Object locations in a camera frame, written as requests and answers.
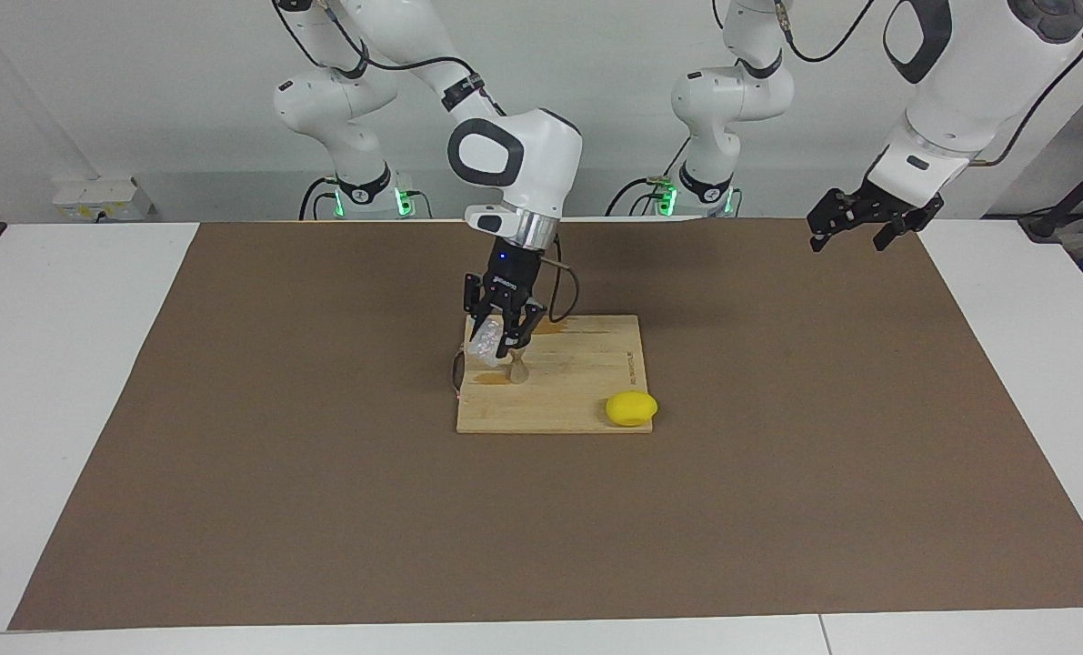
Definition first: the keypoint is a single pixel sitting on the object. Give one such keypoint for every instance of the brown table mat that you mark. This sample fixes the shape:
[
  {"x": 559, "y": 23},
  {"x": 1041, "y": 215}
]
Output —
[{"x": 541, "y": 528}]

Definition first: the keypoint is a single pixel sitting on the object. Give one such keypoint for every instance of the yellow lemon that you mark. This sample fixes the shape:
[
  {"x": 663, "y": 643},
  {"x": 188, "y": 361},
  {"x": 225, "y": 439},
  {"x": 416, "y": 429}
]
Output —
[{"x": 631, "y": 408}]

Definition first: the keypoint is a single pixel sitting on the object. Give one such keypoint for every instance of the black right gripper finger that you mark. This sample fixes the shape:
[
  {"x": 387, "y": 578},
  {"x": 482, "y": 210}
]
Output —
[
  {"x": 521, "y": 327},
  {"x": 477, "y": 305}
]

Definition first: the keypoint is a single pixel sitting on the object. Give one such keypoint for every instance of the white power strip box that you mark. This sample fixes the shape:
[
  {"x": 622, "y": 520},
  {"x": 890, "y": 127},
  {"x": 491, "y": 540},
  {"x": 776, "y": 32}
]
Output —
[{"x": 100, "y": 198}]

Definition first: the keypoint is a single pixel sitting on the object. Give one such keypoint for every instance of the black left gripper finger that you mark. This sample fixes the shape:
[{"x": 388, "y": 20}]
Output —
[
  {"x": 897, "y": 231},
  {"x": 837, "y": 211}
]

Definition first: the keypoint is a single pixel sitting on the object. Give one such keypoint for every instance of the black stand with rod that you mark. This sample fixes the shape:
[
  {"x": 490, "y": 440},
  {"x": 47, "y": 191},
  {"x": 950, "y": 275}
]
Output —
[{"x": 1064, "y": 209}]

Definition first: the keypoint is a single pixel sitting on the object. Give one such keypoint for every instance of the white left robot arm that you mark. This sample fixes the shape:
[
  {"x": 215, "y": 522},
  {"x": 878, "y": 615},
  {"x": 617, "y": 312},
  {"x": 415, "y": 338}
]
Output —
[{"x": 950, "y": 100}]

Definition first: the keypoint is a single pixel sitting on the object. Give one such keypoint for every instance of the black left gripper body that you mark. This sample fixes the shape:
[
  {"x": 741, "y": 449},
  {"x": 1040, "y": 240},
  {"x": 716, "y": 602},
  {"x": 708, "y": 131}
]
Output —
[{"x": 896, "y": 207}]

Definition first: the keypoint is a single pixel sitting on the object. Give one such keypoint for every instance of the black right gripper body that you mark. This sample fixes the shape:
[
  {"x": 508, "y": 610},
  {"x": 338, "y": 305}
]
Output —
[{"x": 511, "y": 273}]

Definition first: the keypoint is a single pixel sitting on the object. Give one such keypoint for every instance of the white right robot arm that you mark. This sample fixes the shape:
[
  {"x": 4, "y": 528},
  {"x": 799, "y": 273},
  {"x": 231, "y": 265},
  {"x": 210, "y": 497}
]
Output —
[{"x": 541, "y": 155}]

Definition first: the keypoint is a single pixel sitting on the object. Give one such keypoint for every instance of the wooden cutting board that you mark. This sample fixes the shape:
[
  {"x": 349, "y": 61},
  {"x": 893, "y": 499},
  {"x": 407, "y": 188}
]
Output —
[{"x": 577, "y": 382}]

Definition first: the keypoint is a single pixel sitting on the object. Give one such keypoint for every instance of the steel double jigger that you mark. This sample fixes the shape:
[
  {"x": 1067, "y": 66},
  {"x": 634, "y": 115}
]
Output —
[{"x": 519, "y": 371}]

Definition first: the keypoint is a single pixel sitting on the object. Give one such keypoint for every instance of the clear plastic cup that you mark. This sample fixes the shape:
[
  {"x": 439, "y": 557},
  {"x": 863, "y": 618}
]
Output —
[{"x": 485, "y": 352}]

